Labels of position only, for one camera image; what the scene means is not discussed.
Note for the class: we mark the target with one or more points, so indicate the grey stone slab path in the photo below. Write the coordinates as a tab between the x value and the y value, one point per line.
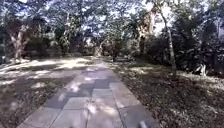
100	103

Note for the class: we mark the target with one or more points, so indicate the wood of trees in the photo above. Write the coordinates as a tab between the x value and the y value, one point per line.
113	30

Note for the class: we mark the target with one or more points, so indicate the leaf-covered ground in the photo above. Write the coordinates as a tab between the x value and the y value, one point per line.
23	96
173	100

